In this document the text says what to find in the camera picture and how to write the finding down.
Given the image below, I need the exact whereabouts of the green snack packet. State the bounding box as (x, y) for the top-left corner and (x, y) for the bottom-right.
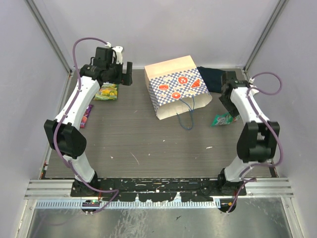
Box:
(211, 112), (241, 127)

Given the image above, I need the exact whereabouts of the blue checkered paper bag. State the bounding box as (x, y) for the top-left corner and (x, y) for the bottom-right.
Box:
(144, 56), (212, 130)

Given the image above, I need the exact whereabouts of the purple berries snack bag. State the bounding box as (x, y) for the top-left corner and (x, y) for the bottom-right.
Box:
(80, 104), (94, 128)

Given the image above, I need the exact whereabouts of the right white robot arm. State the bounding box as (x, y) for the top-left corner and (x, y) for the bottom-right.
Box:
(217, 71), (281, 195)

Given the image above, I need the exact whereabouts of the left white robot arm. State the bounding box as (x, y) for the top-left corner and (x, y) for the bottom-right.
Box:
(44, 43), (133, 196)

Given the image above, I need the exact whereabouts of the dark blue folded cloth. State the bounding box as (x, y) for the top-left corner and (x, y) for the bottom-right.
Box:
(197, 66), (236, 93)

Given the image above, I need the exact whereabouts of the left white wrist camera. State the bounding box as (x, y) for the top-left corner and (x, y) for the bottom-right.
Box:
(105, 42), (124, 64)

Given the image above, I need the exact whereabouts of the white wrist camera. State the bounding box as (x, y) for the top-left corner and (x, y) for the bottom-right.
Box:
(105, 42), (124, 64)
(248, 78), (259, 96)

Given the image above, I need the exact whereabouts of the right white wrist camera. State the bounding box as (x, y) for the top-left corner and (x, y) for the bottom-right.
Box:
(248, 78), (259, 96)

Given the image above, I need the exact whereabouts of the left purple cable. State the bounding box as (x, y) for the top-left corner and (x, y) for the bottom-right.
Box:
(53, 37), (121, 214)

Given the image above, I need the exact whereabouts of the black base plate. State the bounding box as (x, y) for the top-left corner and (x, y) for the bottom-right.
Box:
(70, 177), (248, 203)

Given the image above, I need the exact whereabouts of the slotted cable duct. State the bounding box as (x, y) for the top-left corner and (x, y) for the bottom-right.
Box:
(35, 199), (220, 209)

